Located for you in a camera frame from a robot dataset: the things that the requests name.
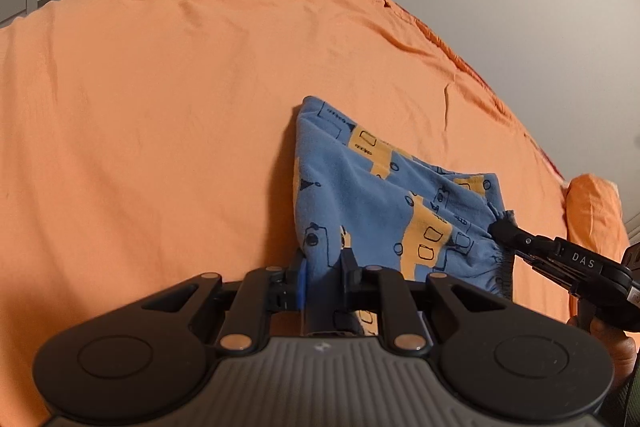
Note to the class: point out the orange bed sheet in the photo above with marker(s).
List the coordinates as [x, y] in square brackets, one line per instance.
[150, 107]

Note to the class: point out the red blanket edge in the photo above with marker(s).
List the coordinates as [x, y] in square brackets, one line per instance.
[552, 167]

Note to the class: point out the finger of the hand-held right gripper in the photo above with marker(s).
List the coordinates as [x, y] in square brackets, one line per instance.
[508, 277]
[515, 234]

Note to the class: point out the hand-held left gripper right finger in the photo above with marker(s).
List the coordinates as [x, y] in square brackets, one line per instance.
[350, 282]

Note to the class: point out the person's right hand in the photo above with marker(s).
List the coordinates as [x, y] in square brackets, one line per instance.
[620, 349]

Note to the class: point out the orange pillow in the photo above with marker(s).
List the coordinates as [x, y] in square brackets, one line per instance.
[595, 212]

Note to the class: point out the person's right forearm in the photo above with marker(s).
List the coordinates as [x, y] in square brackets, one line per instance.
[627, 402]

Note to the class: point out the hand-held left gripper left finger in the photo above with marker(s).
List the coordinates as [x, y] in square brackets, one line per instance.
[303, 287]

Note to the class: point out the blue pants with yellow print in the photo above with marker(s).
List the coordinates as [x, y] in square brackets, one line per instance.
[360, 187]

